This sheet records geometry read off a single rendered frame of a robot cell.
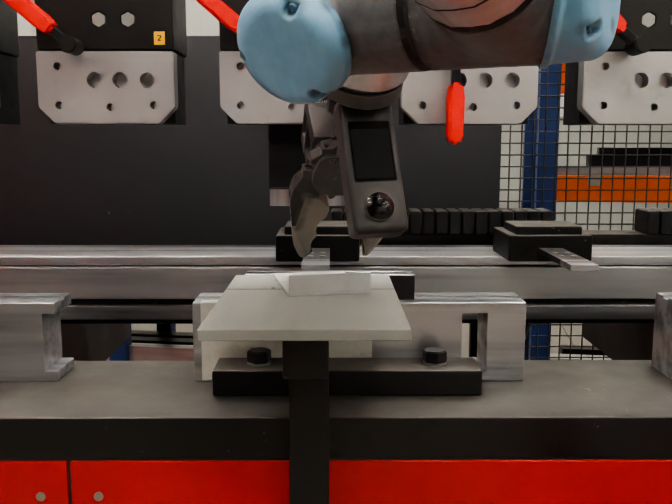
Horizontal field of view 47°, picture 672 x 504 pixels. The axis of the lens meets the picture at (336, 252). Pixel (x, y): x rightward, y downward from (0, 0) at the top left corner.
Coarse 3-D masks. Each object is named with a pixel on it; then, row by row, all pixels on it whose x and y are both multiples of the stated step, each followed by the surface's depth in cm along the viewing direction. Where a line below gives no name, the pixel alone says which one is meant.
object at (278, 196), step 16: (272, 128) 89; (288, 128) 89; (272, 144) 89; (288, 144) 89; (272, 160) 89; (288, 160) 89; (304, 160) 89; (272, 176) 89; (288, 176) 89; (272, 192) 90; (288, 192) 91
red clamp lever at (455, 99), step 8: (456, 72) 81; (456, 80) 81; (448, 88) 82; (456, 88) 81; (448, 96) 81; (456, 96) 81; (464, 96) 81; (448, 104) 82; (456, 104) 81; (464, 104) 82; (448, 112) 82; (456, 112) 81; (448, 120) 82; (456, 120) 82; (448, 128) 82; (456, 128) 82; (448, 136) 82; (456, 136) 82
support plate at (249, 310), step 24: (240, 288) 82; (264, 288) 82; (384, 288) 82; (216, 312) 71; (240, 312) 71; (264, 312) 71; (288, 312) 71; (312, 312) 71; (336, 312) 71; (360, 312) 71; (384, 312) 71; (216, 336) 64; (240, 336) 64; (264, 336) 64; (288, 336) 64; (312, 336) 64; (336, 336) 64; (360, 336) 64; (384, 336) 64; (408, 336) 64
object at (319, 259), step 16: (288, 224) 112; (320, 224) 112; (336, 224) 112; (288, 240) 109; (320, 240) 109; (336, 240) 109; (352, 240) 109; (288, 256) 110; (320, 256) 101; (336, 256) 110; (352, 256) 110
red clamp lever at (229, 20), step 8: (200, 0) 80; (208, 0) 80; (216, 0) 80; (208, 8) 80; (216, 8) 80; (224, 8) 80; (216, 16) 80; (224, 16) 80; (232, 16) 80; (224, 24) 80; (232, 24) 80
